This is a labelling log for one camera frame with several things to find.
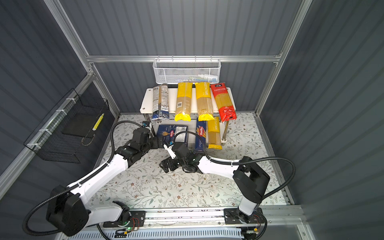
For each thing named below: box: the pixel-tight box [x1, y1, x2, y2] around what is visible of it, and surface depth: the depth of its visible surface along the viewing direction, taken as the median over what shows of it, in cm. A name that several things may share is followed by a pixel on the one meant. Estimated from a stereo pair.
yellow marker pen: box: [92, 113, 105, 131], surface depth 80 cm
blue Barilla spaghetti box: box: [195, 117, 207, 152], surface depth 98 cm
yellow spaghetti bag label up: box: [174, 82, 193, 122], surface depth 75 cm
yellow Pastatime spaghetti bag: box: [208, 117, 223, 150], surface depth 99 cm
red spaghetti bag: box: [210, 82, 237, 122], surface depth 77 cm
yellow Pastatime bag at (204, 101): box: [195, 82, 215, 122], surface depth 77 cm
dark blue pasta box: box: [157, 124, 189, 147], surface depth 95 cm
